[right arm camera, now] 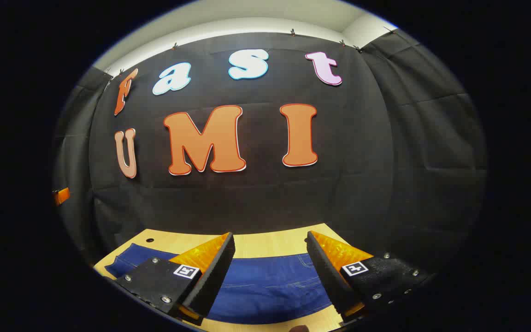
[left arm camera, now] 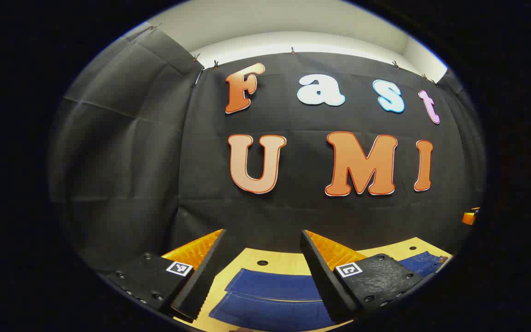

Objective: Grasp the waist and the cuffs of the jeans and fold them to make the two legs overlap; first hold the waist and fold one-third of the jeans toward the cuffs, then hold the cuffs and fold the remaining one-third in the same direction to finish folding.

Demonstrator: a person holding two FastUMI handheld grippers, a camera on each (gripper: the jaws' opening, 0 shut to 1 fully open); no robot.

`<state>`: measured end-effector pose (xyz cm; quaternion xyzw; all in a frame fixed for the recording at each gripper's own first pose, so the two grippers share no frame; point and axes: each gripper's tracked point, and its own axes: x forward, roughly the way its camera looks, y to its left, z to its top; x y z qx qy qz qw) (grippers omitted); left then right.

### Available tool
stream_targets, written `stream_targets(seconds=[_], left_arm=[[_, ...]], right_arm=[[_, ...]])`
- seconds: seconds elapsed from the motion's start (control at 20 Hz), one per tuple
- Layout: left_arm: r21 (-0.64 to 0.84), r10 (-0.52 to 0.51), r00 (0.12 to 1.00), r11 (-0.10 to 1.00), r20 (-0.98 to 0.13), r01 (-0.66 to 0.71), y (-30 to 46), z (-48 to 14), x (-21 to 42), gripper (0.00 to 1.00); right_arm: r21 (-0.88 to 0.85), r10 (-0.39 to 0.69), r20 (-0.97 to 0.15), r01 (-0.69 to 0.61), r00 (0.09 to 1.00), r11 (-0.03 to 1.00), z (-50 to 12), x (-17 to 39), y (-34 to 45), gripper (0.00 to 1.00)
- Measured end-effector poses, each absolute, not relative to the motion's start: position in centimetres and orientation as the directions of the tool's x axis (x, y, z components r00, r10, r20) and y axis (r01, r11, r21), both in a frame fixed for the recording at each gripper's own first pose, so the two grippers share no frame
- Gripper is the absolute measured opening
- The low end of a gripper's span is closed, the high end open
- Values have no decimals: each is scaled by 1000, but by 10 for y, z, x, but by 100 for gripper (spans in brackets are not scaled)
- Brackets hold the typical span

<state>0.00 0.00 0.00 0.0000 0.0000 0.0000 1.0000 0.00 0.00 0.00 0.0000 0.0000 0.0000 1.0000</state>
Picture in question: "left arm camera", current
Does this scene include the black backdrop cloth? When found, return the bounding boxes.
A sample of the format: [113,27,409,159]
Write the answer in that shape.
[48,23,486,273]

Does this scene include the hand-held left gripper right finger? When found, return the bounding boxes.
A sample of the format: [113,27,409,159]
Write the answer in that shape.
[300,229,427,323]

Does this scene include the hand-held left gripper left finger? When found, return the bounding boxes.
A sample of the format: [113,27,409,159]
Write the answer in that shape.
[106,228,228,322]

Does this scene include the blue jeans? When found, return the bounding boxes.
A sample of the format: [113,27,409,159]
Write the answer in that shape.
[209,251,450,332]

